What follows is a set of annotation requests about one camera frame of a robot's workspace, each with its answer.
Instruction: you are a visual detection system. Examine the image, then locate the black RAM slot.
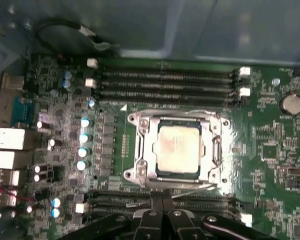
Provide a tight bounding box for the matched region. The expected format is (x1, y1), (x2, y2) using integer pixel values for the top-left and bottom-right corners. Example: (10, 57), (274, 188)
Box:
(85, 77), (251, 99)
(86, 57), (251, 81)
(89, 197), (233, 205)
(96, 97), (243, 107)
(88, 189), (233, 200)
(94, 79), (241, 89)
(75, 202), (235, 213)
(92, 211), (253, 226)

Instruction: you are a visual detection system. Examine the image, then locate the thin wire with white connector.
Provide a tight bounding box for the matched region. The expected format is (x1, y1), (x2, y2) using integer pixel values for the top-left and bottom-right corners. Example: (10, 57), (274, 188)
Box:
(36, 17), (121, 52)

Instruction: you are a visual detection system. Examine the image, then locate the black PC case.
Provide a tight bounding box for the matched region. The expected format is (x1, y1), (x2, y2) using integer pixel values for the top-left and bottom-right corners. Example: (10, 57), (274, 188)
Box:
(0, 0), (300, 76)

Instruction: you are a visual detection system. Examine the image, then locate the silver rear port block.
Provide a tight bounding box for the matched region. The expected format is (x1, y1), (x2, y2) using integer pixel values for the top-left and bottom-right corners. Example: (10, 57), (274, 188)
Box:
(0, 150), (22, 170)
(0, 127), (26, 151)

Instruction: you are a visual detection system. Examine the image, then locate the silver coin battery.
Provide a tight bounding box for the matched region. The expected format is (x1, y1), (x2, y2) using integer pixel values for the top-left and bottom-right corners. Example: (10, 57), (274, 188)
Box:
(278, 91), (300, 116)

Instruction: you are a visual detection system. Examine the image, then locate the thin metal locking lever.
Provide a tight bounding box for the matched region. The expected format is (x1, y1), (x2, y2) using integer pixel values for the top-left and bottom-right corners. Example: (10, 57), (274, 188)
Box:
(151, 178), (220, 199)

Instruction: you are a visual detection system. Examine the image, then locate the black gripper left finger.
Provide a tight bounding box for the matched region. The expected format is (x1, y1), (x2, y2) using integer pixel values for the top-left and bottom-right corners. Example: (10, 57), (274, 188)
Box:
(62, 191), (164, 240)

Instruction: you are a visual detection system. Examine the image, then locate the metal CPU socket cover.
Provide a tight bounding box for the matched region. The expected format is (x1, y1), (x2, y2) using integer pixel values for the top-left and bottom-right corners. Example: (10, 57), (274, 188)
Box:
(136, 113), (222, 182)

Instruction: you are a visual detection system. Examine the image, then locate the CPU socket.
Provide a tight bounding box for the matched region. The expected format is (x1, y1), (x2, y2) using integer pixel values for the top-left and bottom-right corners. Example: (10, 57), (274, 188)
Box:
(123, 108), (232, 188)

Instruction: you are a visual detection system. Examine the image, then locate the silver topped CPU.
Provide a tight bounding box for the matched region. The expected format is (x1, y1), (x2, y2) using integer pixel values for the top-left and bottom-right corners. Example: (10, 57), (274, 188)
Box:
(156, 123), (203, 176)

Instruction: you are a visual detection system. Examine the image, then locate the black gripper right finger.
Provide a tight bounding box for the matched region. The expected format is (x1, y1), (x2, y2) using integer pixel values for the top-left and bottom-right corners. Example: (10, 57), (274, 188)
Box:
(162, 191), (266, 240)

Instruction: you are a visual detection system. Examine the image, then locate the green motherboard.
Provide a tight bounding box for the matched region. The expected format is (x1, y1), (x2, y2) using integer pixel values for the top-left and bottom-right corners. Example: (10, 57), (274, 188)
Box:
(0, 56), (300, 240)

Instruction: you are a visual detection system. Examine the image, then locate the thin red wire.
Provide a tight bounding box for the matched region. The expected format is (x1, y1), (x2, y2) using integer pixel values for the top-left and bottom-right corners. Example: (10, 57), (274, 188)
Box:
(0, 182), (40, 203)

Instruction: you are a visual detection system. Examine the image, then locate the blue rear port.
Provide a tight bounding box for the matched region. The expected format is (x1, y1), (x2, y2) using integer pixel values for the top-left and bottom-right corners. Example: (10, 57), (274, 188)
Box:
(11, 96), (35, 126)

